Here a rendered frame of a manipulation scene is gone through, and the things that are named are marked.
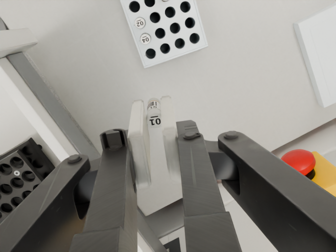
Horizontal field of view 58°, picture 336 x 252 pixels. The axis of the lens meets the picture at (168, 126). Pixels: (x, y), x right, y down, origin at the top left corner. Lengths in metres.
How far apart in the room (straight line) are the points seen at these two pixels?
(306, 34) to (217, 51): 0.12
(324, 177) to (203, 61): 0.21
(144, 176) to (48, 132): 0.18
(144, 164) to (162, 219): 0.38
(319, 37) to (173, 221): 0.34
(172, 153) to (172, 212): 0.38
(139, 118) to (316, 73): 0.34
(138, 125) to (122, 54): 0.27
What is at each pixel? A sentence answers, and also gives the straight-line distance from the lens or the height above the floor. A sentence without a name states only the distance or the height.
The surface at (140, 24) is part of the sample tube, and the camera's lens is 0.37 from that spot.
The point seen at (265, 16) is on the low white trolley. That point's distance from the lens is 0.45.
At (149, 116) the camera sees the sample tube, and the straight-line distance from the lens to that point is 0.21.
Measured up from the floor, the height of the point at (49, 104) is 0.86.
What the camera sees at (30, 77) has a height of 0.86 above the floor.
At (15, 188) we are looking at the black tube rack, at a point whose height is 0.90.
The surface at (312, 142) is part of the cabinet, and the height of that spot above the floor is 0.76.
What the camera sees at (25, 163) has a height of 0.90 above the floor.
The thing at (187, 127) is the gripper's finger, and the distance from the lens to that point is 0.17.
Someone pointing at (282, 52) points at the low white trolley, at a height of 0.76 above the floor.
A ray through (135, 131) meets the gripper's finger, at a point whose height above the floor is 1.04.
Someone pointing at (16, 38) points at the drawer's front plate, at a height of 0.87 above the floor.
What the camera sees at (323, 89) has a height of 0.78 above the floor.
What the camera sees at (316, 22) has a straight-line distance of 0.46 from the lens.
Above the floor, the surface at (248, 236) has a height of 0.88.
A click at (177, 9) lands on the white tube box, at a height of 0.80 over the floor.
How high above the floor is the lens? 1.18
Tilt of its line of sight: 70 degrees down
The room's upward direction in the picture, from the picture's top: 170 degrees clockwise
